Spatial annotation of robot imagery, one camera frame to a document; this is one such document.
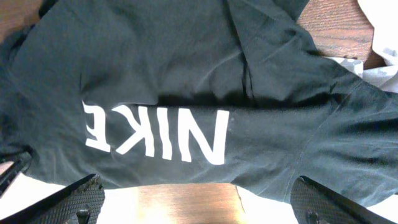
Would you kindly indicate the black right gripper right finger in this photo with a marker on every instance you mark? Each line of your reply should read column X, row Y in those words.
column 313, row 203

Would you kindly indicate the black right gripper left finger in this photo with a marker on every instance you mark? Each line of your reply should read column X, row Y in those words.
column 80, row 202

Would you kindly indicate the dark green Nike t-shirt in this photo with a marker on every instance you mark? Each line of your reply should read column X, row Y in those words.
column 179, row 92

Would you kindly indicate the white t-shirt pile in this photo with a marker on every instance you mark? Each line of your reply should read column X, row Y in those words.
column 382, row 14

